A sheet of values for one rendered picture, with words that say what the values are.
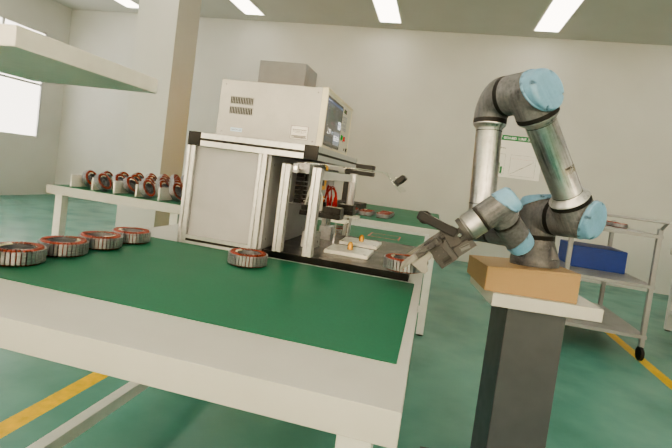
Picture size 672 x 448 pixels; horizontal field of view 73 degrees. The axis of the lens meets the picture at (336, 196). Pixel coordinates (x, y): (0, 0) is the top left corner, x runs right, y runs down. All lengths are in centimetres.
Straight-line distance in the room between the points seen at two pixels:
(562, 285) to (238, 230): 101
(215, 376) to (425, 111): 645
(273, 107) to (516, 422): 129
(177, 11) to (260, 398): 520
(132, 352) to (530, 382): 123
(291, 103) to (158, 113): 401
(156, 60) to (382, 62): 329
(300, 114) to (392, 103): 550
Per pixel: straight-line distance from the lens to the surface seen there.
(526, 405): 168
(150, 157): 552
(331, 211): 157
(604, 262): 423
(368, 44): 728
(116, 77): 106
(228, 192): 150
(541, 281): 151
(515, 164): 697
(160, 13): 576
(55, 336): 84
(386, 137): 696
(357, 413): 66
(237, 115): 164
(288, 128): 157
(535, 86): 131
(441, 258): 127
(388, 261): 126
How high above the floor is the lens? 104
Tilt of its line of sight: 3 degrees down
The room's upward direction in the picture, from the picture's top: 8 degrees clockwise
